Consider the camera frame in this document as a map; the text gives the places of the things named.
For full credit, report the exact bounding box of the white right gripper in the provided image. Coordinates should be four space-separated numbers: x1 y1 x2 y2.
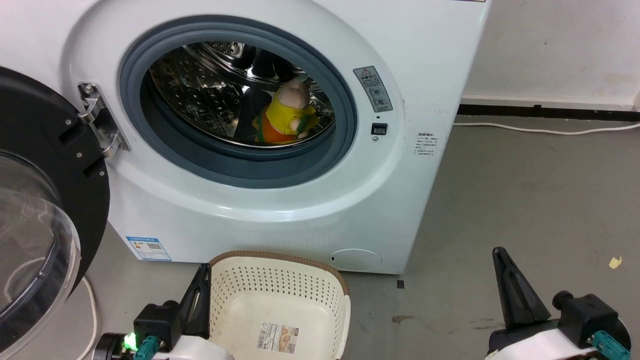
484 247 597 360

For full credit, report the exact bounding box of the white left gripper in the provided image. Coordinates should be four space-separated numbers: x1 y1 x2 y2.
164 263 235 360

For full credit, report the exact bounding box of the cream perforated laundry basket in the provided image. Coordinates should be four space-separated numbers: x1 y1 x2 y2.
207 250 351 360

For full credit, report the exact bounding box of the white front-load washing machine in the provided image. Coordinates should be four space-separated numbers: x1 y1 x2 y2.
0 0 493 275

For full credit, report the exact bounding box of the yellow orange plush doll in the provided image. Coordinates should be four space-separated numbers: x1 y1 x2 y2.
252 77 319 147

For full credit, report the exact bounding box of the blue white energy label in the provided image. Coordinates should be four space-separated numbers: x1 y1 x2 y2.
125 236 172 262

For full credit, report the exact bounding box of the barcode label sticker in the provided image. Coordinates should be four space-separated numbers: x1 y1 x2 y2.
256 321 300 355

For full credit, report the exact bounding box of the round white filter cover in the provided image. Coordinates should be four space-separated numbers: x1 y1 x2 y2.
329 248 383 273

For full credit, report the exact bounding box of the small printed text label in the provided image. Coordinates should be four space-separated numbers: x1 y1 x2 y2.
413 132 441 157

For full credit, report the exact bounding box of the black baseboard strip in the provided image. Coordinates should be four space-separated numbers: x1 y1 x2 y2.
457 103 640 122

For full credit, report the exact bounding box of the black washer door with glass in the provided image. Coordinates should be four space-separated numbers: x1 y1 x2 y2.
0 66 111 359

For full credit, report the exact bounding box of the chrome door hinge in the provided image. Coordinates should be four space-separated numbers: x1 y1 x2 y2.
77 82 132 159

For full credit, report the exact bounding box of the stainless steel washer drum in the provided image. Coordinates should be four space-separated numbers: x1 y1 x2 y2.
149 41 336 149

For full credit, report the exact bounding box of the grey rubber door gasket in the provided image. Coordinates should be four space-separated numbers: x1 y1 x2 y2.
118 21 359 189

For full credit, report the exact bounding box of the grey warning sticker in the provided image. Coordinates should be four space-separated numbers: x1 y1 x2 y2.
353 65 394 113

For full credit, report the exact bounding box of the teal cable connector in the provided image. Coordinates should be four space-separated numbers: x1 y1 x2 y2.
589 330 632 360
133 335 161 360

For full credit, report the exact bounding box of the white floor cable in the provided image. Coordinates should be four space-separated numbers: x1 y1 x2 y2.
75 275 98 360
453 121 640 136

